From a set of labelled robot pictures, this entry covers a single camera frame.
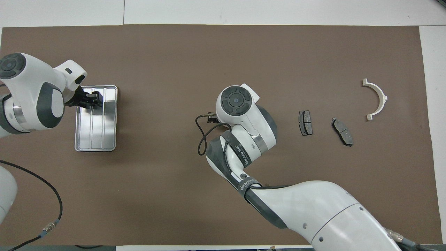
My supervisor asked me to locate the brown table mat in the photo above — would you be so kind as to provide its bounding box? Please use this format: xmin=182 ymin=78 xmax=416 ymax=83
xmin=0 ymin=24 xmax=443 ymax=246

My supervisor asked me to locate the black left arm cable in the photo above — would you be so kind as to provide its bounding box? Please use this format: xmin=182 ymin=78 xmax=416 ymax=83
xmin=0 ymin=159 xmax=63 ymax=251

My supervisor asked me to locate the white semicircular plastic bracket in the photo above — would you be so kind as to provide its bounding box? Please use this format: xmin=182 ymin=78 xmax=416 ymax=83
xmin=362 ymin=78 xmax=388 ymax=121

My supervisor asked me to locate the dark grey rectangular brake pad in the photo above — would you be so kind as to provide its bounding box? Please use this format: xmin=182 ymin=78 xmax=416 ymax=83
xmin=298 ymin=110 xmax=313 ymax=136

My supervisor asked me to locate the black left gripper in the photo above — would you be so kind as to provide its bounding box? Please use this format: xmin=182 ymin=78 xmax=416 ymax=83
xmin=66 ymin=86 xmax=103 ymax=110

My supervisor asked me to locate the dark grey curved brake pad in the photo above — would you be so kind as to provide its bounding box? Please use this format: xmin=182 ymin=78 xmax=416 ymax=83
xmin=331 ymin=117 xmax=354 ymax=147

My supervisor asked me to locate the silver metal tray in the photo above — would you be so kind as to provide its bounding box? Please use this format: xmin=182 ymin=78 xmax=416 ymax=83
xmin=74 ymin=85 xmax=118 ymax=152

